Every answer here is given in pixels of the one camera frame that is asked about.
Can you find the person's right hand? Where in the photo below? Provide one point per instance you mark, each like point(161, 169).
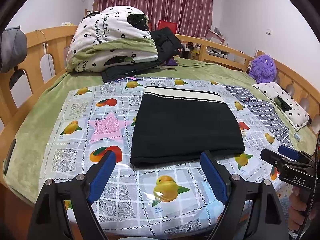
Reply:
point(296, 210)

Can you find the maroon curtain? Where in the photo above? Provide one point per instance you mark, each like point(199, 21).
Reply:
point(155, 0)

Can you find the red box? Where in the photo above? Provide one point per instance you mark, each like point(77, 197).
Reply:
point(167, 25)

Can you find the purple plush toy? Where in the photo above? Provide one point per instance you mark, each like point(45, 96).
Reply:
point(262, 67)

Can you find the green blanket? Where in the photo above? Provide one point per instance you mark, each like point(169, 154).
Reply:
point(30, 135)

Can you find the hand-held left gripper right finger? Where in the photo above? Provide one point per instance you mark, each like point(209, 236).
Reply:
point(212, 172)

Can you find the black jacket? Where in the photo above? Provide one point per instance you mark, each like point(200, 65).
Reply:
point(165, 42)

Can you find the black pants with white waistband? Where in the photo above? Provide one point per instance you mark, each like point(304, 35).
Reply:
point(185, 130)

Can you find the white floral pillow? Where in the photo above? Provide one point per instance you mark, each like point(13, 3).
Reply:
point(295, 110)

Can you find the small white tag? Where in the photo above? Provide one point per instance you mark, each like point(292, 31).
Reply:
point(297, 136)

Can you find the dark cloth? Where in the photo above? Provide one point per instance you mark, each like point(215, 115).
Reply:
point(18, 77)

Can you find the cardboard box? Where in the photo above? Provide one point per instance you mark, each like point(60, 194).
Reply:
point(193, 54)

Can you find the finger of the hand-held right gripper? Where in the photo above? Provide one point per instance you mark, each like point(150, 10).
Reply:
point(271, 156)
point(288, 152)

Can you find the white floral folded quilt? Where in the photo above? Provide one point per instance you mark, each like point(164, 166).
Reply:
point(112, 30)

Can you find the wooden bed frame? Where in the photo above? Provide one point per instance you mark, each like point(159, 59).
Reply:
point(37, 40)

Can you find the grey hat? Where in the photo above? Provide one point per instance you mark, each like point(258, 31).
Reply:
point(12, 47)

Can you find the purple book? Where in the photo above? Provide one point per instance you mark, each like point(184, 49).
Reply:
point(171, 63)

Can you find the fruit print plastic mat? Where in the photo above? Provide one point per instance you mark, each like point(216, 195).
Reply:
point(125, 180)

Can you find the small white object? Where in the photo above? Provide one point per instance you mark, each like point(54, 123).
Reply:
point(244, 133)

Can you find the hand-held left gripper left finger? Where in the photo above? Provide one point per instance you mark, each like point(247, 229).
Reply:
point(102, 175)

